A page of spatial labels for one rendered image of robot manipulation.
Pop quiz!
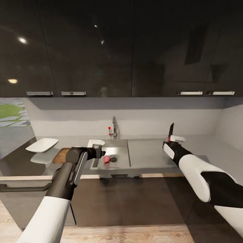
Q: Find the parer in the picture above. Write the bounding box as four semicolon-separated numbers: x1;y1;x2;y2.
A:
168;124;173;142

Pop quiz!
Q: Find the cutting board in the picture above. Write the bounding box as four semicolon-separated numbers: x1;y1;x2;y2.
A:
52;147;71;163

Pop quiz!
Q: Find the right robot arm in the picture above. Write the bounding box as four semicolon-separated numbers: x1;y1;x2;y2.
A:
163;135;243;237

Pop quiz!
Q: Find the vidalia onion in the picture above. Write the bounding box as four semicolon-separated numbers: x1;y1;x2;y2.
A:
104;156;110;163

